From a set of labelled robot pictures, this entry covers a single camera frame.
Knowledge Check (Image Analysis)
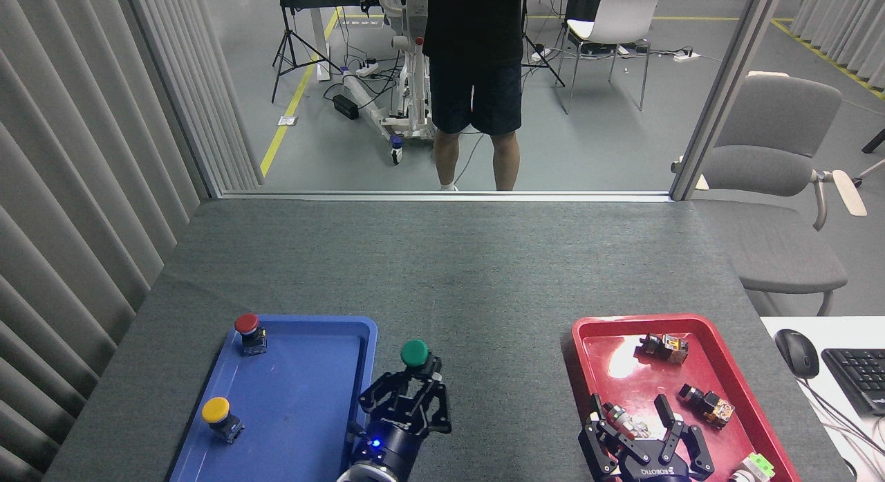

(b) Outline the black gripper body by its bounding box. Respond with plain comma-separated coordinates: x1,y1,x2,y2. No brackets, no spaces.
349,420,424,472
612,447,692,482

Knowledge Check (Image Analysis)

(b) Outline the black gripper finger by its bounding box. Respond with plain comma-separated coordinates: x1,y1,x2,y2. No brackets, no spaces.
358,369,416,424
579,393,633,479
653,394,714,477
411,361,452,434

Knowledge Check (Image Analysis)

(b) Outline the green push button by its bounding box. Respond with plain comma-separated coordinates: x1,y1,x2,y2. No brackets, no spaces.
400,340,443,379

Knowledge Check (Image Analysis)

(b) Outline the red push button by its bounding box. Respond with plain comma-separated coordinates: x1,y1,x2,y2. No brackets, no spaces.
234,313,268,357

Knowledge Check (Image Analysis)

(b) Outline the yellow push button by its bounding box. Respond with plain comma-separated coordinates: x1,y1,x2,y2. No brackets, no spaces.
201,397,245,444

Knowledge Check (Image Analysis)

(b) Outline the red plastic tray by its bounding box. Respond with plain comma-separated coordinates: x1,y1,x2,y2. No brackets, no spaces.
571,314,801,482

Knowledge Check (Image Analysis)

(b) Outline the blue plastic tray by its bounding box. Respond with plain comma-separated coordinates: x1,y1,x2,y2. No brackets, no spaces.
169,315,378,482

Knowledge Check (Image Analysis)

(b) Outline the black computer mouse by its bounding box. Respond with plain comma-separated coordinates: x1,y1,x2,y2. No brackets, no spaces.
774,328,821,380

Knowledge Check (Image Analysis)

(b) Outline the white side table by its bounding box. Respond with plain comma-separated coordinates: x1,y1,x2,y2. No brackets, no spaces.
761,316,885,482

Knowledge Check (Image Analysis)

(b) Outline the black keyboard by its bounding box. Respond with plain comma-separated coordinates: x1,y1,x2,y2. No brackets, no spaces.
821,348,885,418

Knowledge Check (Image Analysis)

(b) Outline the grey office chair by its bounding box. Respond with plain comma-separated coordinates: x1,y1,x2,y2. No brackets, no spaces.
671,71,868,317

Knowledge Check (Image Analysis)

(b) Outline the white stand on wheels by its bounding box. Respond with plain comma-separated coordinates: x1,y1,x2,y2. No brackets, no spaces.
342,0,436,166

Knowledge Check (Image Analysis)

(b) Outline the white desk leg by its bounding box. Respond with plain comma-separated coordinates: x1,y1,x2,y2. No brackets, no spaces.
309,7,332,82

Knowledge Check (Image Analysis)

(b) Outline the black tripod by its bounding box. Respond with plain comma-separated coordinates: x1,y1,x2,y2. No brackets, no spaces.
271,0,344,104
521,0,566,89

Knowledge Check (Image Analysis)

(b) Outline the white plastic chair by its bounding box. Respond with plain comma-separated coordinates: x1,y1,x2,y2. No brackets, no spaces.
557,0,662,115

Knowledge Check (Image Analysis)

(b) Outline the silver metal switch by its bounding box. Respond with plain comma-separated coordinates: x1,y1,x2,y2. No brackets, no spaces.
603,402,652,440

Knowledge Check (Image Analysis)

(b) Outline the black orange switch block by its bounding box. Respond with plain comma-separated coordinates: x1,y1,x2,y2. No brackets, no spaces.
637,333,690,365
677,383,735,429

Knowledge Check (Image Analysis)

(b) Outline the green white switch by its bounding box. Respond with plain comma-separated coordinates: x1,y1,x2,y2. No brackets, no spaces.
727,452,776,482

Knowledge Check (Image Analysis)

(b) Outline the silver table rail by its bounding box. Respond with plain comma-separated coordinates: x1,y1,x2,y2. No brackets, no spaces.
218,189,673,203

